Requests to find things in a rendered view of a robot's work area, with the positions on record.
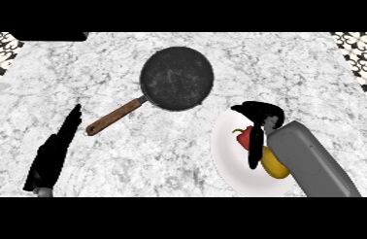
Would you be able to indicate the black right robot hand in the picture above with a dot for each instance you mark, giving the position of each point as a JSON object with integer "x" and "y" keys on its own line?
{"x": 258, "y": 115}

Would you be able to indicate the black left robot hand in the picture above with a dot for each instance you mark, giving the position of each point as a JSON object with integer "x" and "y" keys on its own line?
{"x": 53, "y": 152}

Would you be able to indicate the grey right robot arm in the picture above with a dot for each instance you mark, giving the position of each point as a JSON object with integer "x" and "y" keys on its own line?
{"x": 309, "y": 162}

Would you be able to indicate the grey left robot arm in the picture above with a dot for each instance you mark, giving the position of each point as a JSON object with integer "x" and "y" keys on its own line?
{"x": 43, "y": 192}

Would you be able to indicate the red bell pepper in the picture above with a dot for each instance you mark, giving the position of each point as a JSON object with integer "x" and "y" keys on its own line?
{"x": 244, "y": 138}

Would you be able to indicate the white plate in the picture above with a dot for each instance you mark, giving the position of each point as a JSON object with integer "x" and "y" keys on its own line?
{"x": 228, "y": 158}

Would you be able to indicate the yellow vegetable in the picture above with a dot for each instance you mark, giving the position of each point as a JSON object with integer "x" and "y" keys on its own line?
{"x": 272, "y": 166}

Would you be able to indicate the black appliance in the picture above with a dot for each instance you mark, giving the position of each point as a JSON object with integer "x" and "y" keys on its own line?
{"x": 50, "y": 36}

